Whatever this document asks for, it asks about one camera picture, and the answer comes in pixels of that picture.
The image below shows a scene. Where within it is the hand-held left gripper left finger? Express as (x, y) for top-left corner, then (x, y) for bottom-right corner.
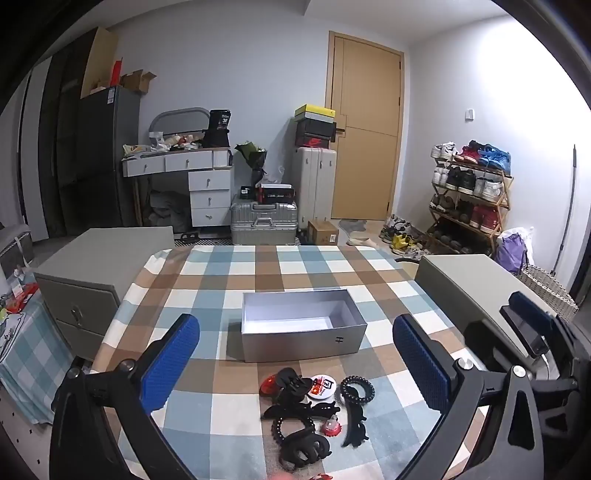
(50, 314), (201, 480)

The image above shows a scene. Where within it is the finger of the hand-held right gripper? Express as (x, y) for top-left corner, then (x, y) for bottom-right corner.
(463, 318), (513, 372)
(510, 291), (561, 337)

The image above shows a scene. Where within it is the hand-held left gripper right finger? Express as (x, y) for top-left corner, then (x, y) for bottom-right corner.
(392, 314), (555, 480)

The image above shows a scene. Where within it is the black spiral hair tie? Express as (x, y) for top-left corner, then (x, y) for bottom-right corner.
(339, 375), (376, 406)
(271, 414), (317, 446)

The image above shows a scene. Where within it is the black bat hair clip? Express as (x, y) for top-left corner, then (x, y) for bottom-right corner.
(261, 401), (341, 422)
(341, 399), (370, 449)

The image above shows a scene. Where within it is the white round badge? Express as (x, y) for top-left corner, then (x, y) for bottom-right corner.
(308, 375), (339, 398)

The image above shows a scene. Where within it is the silver rectangular box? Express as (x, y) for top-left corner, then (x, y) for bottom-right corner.
(240, 288), (369, 364)

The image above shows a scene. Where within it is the small black claw clip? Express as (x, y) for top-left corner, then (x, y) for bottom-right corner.
(273, 367), (315, 403)

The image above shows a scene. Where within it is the large black claw clip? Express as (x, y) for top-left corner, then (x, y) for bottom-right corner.
(278, 427), (332, 472)

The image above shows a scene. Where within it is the black flat device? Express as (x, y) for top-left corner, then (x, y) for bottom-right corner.
(500, 305), (550, 358)

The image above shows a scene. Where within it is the wicker basket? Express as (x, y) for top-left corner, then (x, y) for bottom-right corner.
(519, 264), (579, 321)

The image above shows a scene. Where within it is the purple bag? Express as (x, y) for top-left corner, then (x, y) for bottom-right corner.
(496, 227), (534, 275)

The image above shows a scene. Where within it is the grey drawer cabinet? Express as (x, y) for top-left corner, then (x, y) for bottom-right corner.
(414, 254), (559, 370)
(33, 227), (175, 361)

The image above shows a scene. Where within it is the checked brown blue tablecloth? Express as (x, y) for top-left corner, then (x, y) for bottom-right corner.
(90, 244), (485, 480)

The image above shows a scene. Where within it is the grey pole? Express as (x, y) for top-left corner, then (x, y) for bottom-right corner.
(551, 144), (578, 278)

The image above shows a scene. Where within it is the wooden shoe rack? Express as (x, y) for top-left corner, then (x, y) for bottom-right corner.
(425, 141), (514, 254)

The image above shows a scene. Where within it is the pile of loose shoes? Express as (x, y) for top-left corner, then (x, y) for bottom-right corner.
(379, 215), (435, 261)

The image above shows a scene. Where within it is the row of shelved sneakers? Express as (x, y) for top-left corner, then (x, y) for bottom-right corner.
(429, 140), (512, 252)

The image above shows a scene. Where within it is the blue checked cloth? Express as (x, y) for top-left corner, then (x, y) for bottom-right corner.
(0, 295), (63, 425)

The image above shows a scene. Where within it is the grey bundled cloth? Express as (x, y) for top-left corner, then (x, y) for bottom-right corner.
(145, 189), (192, 227)

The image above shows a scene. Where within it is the brown cardboard box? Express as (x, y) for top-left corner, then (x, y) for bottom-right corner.
(308, 220), (340, 244)

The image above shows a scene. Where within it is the silver ribbed suitcase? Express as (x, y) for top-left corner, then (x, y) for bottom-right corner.
(230, 196), (298, 245)

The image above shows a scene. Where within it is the white perforated board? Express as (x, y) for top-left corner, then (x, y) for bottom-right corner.
(0, 392), (51, 480)

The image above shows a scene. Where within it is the white vanity desk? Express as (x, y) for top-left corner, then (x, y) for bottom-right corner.
(122, 148), (234, 228)

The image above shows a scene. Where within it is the black red flat box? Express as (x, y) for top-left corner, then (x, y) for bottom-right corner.
(259, 183), (296, 205)

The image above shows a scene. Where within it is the white upright suitcase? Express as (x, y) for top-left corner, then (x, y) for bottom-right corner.
(292, 147), (338, 232)

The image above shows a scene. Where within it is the dark wrapped flower bouquet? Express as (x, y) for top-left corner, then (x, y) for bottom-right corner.
(235, 141), (269, 188)

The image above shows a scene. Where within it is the pile of desk clutter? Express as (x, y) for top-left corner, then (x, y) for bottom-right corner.
(124, 131), (206, 155)

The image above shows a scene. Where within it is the dark grey refrigerator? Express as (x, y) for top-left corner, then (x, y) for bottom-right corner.
(76, 85), (140, 232)

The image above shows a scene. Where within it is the black bag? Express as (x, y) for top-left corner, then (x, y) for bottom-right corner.
(203, 109), (232, 148)

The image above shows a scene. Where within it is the wooden door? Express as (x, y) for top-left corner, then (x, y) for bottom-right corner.
(325, 31), (406, 221)

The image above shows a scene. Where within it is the grey arched mirror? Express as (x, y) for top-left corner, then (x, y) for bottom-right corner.
(148, 107), (211, 139)

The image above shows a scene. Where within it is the black shoe box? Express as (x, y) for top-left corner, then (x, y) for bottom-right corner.
(293, 119), (336, 147)

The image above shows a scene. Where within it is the dark wardrobe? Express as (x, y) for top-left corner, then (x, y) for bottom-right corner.
(18, 32), (100, 241)

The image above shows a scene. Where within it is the yellow shoe box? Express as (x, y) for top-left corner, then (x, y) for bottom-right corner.
(294, 104), (336, 121)

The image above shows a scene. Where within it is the open cardboard box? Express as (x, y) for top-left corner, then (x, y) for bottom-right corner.
(121, 69), (158, 94)

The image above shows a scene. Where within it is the flat cardboard sheet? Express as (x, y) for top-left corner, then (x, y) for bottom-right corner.
(81, 27), (119, 99)

